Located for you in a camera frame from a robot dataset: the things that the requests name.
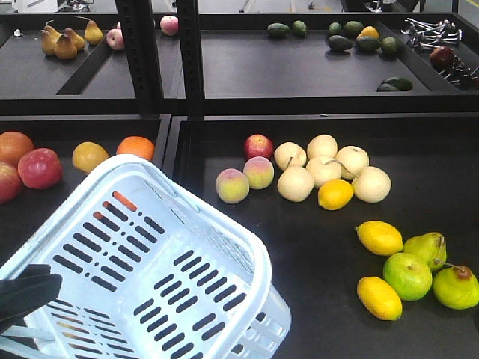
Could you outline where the yellow lemon near pears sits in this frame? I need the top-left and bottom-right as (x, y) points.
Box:
(318, 179), (353, 211)

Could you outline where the yellow lemon middle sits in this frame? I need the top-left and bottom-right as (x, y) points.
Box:
(355, 220), (403, 256)

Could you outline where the black wooden fruit display stand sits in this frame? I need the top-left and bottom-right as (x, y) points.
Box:
(1, 1), (478, 358)

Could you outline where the yellow lemon front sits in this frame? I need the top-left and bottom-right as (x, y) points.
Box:
(356, 276), (403, 321)

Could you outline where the orange behind pink apples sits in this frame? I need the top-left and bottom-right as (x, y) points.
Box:
(1, 131), (35, 167)

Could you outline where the green apple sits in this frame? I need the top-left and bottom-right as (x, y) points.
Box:
(382, 252), (433, 301)

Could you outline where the pink red apple left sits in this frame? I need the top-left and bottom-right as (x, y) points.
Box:
(0, 162), (23, 204)

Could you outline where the large orange with navel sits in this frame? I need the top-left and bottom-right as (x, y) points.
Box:
(116, 135), (155, 161)

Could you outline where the black gripper finger holding basket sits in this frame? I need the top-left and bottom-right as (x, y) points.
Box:
(1, 264), (62, 333)

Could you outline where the pink red apple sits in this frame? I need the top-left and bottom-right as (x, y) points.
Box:
(0, 162), (23, 204)
(17, 147), (63, 190)

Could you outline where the red apple behind basket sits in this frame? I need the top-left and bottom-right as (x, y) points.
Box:
(243, 134), (274, 160)

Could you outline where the yellow orange citrus fruit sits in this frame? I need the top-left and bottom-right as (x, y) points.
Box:
(72, 141), (109, 174)

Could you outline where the light blue plastic basket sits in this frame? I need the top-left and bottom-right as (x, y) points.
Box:
(1, 155), (291, 358)

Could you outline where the pink red apple right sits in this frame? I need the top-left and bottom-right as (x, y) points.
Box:
(17, 147), (63, 190)

